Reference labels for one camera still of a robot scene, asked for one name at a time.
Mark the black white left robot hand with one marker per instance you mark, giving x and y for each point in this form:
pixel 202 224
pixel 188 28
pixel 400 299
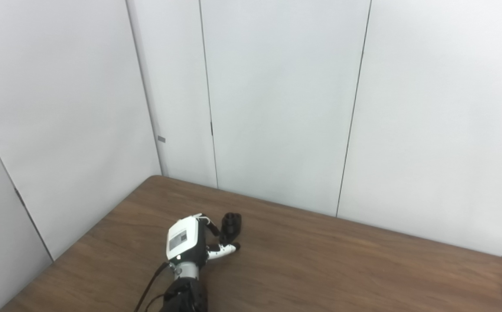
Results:
pixel 186 238

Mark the black flanged holder part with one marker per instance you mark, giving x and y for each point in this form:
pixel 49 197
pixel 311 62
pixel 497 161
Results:
pixel 231 225

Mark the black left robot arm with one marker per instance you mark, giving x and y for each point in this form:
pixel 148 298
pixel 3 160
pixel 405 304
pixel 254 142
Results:
pixel 188 294

